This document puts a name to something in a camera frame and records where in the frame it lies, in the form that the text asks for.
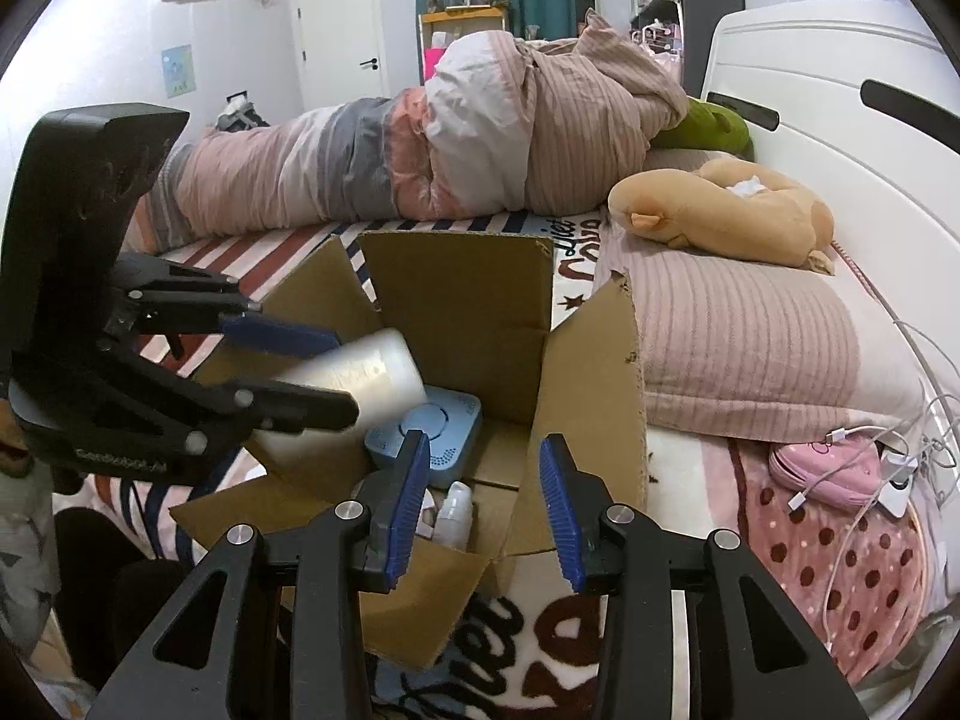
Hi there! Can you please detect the pink pouch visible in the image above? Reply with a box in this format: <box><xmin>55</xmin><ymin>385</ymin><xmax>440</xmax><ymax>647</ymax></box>
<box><xmin>769</xmin><ymin>439</ymin><xmax>884</xmax><ymax>507</ymax></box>

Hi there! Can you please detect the striped pink duvet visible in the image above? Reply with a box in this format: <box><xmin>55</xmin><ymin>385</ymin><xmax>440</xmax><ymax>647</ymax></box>
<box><xmin>124</xmin><ymin>11</ymin><xmax>687</xmax><ymax>252</ymax></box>

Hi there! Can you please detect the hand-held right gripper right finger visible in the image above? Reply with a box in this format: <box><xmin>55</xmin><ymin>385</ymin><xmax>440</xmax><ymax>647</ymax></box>
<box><xmin>539</xmin><ymin>433</ymin><xmax>871</xmax><ymax>720</ymax></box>

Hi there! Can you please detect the white charger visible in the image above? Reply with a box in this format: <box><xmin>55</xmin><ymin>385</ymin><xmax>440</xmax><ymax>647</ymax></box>
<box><xmin>874</xmin><ymin>450</ymin><xmax>920</xmax><ymax>518</ymax></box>

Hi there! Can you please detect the wall poster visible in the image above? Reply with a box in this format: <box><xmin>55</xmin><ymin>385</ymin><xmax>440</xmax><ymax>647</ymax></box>
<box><xmin>161</xmin><ymin>45</ymin><xmax>194</xmax><ymax>98</ymax></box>

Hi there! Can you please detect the tan plush toy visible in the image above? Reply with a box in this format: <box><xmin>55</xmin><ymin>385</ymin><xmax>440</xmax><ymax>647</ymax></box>
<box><xmin>607</xmin><ymin>160</ymin><xmax>836</xmax><ymax>275</ymax></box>

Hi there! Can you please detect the blue square device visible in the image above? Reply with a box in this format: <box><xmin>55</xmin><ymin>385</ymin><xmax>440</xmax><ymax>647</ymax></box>
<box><xmin>364</xmin><ymin>385</ymin><xmax>483</xmax><ymax>488</ymax></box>

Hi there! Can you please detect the pink dotted blanket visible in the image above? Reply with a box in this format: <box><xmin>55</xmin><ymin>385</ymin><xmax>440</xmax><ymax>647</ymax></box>
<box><xmin>649</xmin><ymin>431</ymin><xmax>946</xmax><ymax>687</ymax></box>

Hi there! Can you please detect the white plastic bottle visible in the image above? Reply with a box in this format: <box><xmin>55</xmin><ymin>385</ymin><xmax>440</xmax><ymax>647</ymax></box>
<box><xmin>251</xmin><ymin>328</ymin><xmax>428</xmax><ymax>472</ymax></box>

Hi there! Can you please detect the cardboard box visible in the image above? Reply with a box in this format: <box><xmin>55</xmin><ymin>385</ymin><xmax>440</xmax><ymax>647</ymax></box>
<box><xmin>169</xmin><ymin>229</ymin><xmax>650</xmax><ymax>672</ymax></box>

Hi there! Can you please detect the green plush toy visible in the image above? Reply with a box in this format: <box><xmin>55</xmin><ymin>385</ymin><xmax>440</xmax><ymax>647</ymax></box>
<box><xmin>651</xmin><ymin>97</ymin><xmax>753</xmax><ymax>158</ymax></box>

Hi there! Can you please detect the white headboard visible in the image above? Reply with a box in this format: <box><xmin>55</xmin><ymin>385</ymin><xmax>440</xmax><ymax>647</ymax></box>
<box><xmin>701</xmin><ymin>0</ymin><xmax>960</xmax><ymax>391</ymax></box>

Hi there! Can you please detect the white door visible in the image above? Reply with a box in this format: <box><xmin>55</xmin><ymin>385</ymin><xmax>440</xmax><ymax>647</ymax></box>
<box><xmin>291</xmin><ymin>0</ymin><xmax>391</xmax><ymax>115</ymax></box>

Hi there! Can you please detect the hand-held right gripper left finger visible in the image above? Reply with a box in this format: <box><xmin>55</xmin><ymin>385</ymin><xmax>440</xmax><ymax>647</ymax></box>
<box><xmin>88</xmin><ymin>430</ymin><xmax>433</xmax><ymax>720</ymax></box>

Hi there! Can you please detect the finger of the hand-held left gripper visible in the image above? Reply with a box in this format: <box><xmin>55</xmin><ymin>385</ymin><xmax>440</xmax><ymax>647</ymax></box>
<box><xmin>112</xmin><ymin>253</ymin><xmax>342</xmax><ymax>361</ymax></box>
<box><xmin>97</xmin><ymin>349</ymin><xmax>361</xmax><ymax>477</ymax></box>

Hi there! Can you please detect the small white bottle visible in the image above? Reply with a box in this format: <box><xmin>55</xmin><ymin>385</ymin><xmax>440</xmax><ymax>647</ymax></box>
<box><xmin>433</xmin><ymin>481</ymin><xmax>475</xmax><ymax>550</ymax></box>

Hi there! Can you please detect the striped pink pillow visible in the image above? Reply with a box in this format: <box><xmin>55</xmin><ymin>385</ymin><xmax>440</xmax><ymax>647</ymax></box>
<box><xmin>604</xmin><ymin>221</ymin><xmax>927</xmax><ymax>440</ymax></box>

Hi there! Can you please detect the white charging cable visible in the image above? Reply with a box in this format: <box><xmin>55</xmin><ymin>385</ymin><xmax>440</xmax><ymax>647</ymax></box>
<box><xmin>787</xmin><ymin>240</ymin><xmax>960</xmax><ymax>661</ymax></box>

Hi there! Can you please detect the yellow cabinet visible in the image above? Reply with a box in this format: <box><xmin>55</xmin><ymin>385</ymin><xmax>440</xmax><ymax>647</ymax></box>
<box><xmin>418</xmin><ymin>6</ymin><xmax>509</xmax><ymax>83</ymax></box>

